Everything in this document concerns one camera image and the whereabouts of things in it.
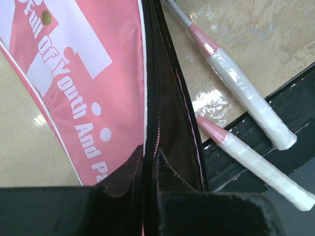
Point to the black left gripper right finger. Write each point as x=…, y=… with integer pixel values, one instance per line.
x=179, y=210

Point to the pink badminton racket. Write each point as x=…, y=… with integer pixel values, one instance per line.
x=302, y=199
x=240, y=85

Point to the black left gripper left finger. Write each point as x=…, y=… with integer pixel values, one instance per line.
x=113, y=207

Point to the pink sport racket bag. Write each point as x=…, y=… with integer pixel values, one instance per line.
x=86, y=83

